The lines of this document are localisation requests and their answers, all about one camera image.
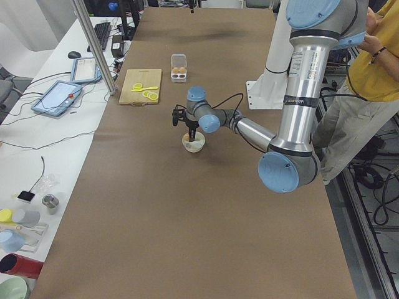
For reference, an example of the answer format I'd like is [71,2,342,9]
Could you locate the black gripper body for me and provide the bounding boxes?
[185,116,198,131]

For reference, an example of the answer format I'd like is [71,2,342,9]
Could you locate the clear plastic egg box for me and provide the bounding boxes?
[170,54,188,83]

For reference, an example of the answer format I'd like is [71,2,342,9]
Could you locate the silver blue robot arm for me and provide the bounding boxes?
[173,1,368,192]

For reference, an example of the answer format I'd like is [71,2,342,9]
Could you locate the white bowl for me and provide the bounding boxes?
[182,131,205,153]

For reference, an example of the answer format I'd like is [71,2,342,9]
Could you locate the wooden cutting board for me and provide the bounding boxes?
[118,69,162,106]

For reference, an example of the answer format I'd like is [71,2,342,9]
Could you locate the black power adapter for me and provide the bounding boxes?
[111,35,124,58]

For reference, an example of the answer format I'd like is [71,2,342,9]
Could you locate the black keyboard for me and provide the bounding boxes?
[94,22,112,51]

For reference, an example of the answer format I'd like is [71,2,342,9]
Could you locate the far teach pendant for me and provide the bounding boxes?
[70,57,102,84]

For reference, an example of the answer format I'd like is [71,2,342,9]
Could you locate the teach pendant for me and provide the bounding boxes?
[70,57,102,84]
[31,80,83,117]

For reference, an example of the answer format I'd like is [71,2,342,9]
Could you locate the black computer mouse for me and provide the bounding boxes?
[67,51,81,59]

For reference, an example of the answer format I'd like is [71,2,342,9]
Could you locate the near teach pendant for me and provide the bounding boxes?
[31,80,83,117]

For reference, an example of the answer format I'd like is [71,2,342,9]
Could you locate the crumpled clear plastic bag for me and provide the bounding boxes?
[33,173,60,194]

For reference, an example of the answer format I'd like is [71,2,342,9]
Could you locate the small steel cup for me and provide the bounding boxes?
[42,194,59,215]

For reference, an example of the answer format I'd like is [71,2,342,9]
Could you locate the black square pad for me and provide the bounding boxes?
[17,191,35,202]

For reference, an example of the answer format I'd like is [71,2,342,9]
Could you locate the person in yellow shirt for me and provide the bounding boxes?
[312,1,398,184]

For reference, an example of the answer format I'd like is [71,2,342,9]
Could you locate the grey cup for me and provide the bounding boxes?
[12,209,41,227]

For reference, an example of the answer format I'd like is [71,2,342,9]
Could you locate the yellow cup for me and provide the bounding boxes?
[0,209,14,223]

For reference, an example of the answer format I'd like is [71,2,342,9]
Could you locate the blue cup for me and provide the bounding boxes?
[1,230,25,253]

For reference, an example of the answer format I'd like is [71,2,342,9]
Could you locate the red bottle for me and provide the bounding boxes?
[1,253,44,279]

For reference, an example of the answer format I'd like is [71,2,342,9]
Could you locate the green bowl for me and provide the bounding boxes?
[1,277,31,299]

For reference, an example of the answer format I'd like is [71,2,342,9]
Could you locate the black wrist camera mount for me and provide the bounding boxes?
[172,106,186,126]

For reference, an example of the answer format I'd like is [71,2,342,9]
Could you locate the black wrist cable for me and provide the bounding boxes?
[174,92,278,155]

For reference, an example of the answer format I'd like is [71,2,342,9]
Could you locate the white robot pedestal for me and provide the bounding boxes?
[246,0,293,110]

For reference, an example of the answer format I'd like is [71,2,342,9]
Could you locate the aluminium frame post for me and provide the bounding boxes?
[71,0,117,95]

